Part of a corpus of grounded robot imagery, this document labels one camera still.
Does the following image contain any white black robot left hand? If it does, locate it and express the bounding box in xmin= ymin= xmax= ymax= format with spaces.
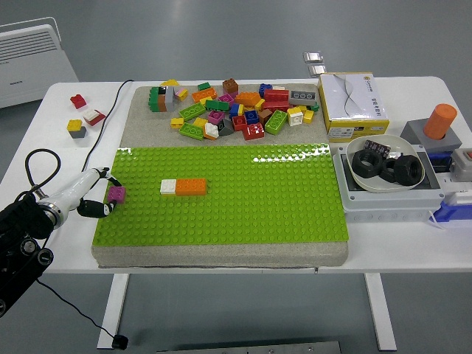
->
xmin=49 ymin=166 xmax=125 ymax=219

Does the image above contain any grey orange black brick stack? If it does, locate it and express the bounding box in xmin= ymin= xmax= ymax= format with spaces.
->
xmin=158 ymin=85 xmax=176 ymax=112

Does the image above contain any yellow grey brick stack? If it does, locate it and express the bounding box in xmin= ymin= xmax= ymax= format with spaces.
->
xmin=66 ymin=119 xmax=88 ymax=139

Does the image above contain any white red brick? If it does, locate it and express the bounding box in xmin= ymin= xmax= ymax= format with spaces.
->
xmin=83 ymin=108 xmax=106 ymax=127

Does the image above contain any orange long brick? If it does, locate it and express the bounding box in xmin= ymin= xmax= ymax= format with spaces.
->
xmin=191 ymin=88 xmax=218 ymax=104
xmin=175 ymin=178 xmax=208 ymax=197

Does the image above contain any lime green long brick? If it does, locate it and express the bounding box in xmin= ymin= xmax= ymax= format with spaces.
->
xmin=178 ymin=122 xmax=206 ymax=141
xmin=178 ymin=102 xmax=207 ymax=121
xmin=264 ymin=109 xmax=288 ymax=136

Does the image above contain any white orange brick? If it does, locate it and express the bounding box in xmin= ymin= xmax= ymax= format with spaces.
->
xmin=203 ymin=122 xmax=221 ymax=141

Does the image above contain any grey sloped brick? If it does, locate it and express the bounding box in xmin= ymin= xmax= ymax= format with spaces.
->
xmin=217 ymin=118 xmax=235 ymax=137

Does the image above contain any green studded baseplate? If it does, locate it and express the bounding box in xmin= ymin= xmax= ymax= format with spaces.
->
xmin=91 ymin=144 xmax=350 ymax=246

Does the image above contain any red glossy brick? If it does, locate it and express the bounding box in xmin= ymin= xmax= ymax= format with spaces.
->
xmin=242 ymin=122 xmax=266 ymax=141

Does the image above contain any orange sloped brick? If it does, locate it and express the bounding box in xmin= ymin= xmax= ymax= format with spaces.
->
xmin=234 ymin=91 xmax=261 ymax=107

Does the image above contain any white yellow brick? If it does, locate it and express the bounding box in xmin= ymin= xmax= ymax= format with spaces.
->
xmin=286 ymin=106 xmax=304 ymax=128

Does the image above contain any grey long brick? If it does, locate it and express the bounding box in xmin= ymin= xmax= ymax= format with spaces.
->
xmin=288 ymin=89 xmax=319 ymax=106

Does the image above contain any grey-brown foam mat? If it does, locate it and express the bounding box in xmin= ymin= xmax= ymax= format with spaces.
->
xmin=91 ymin=85 xmax=350 ymax=268

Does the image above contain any white panel heater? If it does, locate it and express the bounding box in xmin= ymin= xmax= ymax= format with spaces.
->
xmin=0 ymin=17 xmax=80 ymax=109

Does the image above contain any white table leg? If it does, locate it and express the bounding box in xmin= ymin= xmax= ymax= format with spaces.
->
xmin=96 ymin=273 xmax=131 ymax=350
xmin=364 ymin=273 xmax=398 ymax=351

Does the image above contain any grey metal plate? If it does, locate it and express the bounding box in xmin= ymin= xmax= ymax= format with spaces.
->
xmin=156 ymin=341 xmax=342 ymax=354

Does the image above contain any large black hex nut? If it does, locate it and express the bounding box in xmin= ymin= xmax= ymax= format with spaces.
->
xmin=392 ymin=154 xmax=423 ymax=185
xmin=379 ymin=157 xmax=401 ymax=184
xmin=352 ymin=149 xmax=385 ymax=180

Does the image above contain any yellow white carton box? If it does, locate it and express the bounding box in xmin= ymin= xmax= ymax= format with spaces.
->
xmin=317 ymin=72 xmax=391 ymax=144

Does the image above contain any dark purple circuit board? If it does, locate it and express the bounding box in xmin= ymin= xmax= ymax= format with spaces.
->
xmin=363 ymin=139 xmax=392 ymax=159

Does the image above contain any grey junction box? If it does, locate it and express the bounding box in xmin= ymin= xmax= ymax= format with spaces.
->
xmin=332 ymin=145 xmax=445 ymax=224

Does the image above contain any white bowl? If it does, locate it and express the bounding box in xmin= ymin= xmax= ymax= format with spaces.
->
xmin=345 ymin=134 xmax=428 ymax=193

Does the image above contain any grey block with hole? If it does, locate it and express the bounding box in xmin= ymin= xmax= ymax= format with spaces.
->
xmin=400 ymin=119 xmax=462 ymax=152

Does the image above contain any small blue box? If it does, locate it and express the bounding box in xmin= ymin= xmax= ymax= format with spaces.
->
xmin=429 ymin=150 xmax=453 ymax=173

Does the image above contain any orange cylinder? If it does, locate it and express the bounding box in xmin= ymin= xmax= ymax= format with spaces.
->
xmin=423 ymin=103 xmax=458 ymax=140

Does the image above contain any white power strip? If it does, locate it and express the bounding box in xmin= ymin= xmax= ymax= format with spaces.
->
xmin=434 ymin=171 xmax=472 ymax=196

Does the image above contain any blue white device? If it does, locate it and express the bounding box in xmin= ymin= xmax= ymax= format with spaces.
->
xmin=433 ymin=191 xmax=472 ymax=229

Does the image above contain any thin black cord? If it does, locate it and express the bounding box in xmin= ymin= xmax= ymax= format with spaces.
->
xmin=81 ymin=79 xmax=135 ymax=173

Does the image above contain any thin black cable with plug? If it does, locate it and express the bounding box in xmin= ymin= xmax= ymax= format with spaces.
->
xmin=36 ymin=278 xmax=129 ymax=350

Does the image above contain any white cable tie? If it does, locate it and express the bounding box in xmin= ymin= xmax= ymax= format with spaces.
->
xmin=427 ymin=209 xmax=449 ymax=232

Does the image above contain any grey switch box red button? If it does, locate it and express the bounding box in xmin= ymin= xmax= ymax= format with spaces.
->
xmin=450 ymin=147 xmax=472 ymax=184

